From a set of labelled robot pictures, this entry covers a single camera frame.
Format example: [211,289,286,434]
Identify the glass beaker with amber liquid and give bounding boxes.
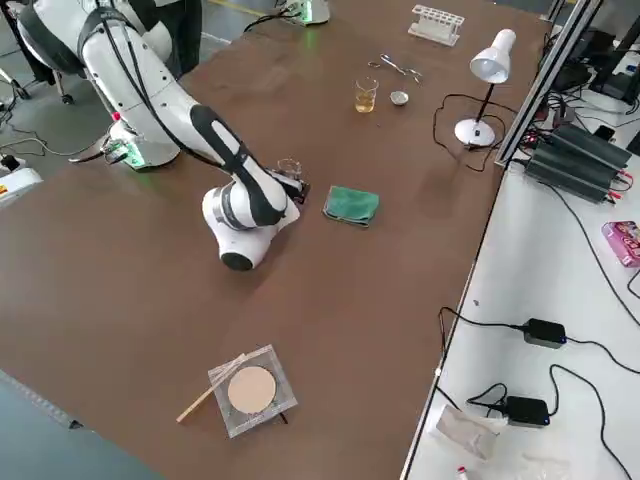
[353,77,380,114]

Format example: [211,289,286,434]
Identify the black monitor stand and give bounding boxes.
[587,29,640,106]

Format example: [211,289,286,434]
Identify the black power supply unit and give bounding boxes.
[524,142,624,204]
[552,121,632,171]

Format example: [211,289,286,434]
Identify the wooden test tube clamp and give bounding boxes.
[175,352,249,424]

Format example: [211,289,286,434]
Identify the white desk lamp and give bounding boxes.
[453,28,518,148]

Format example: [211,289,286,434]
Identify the aluminium frame post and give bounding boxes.
[493,0,604,167]

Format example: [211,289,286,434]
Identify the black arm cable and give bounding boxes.
[97,0,231,174]

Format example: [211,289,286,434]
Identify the white test tube rack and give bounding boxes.
[405,4,466,47]

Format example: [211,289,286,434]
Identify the folded green cloth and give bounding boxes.
[322,184,381,230]

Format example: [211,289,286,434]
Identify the black adapter cable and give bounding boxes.
[438,305,640,375]

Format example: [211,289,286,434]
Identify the white control box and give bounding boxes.
[0,167,43,211]

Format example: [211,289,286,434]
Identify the pink box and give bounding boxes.
[601,219,640,270]

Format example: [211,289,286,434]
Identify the black power adapter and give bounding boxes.
[503,395,551,429]
[523,317,569,350]

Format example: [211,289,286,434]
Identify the metal crucible tongs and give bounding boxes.
[368,53,424,84]

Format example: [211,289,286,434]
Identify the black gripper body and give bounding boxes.
[269,169,304,202]

